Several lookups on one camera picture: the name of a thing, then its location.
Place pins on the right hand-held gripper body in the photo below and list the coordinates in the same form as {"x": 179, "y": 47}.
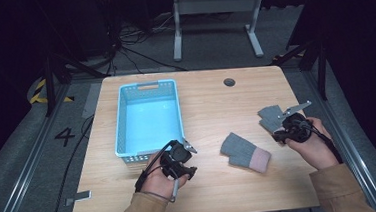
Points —
{"x": 296, "y": 128}

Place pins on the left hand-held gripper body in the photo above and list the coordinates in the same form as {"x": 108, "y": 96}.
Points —
{"x": 176, "y": 155}

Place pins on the light blue plastic basket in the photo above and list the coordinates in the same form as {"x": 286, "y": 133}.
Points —
{"x": 150, "y": 122}

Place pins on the person's left hand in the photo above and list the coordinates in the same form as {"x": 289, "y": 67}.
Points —
{"x": 158, "y": 183}

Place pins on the person's right hand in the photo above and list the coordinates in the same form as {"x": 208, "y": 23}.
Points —
{"x": 316, "y": 150}

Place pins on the black metal stand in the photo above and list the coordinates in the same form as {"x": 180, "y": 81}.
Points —
{"x": 49, "y": 85}
{"x": 322, "y": 73}

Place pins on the round grey table grommet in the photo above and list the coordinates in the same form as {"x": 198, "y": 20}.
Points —
{"x": 229, "y": 82}

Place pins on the long grey tape strip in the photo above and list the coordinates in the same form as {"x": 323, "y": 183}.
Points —
{"x": 92, "y": 99}

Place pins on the small grey tape piece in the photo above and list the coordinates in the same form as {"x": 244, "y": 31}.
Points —
{"x": 80, "y": 196}

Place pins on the yellow black hazard tape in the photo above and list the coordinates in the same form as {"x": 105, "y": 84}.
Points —
{"x": 38, "y": 91}

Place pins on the aluminium floor rail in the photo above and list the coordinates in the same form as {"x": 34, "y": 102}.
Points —
{"x": 26, "y": 170}
{"x": 345, "y": 141}

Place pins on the white metal desk frame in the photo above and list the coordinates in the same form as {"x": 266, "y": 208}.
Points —
{"x": 215, "y": 4}

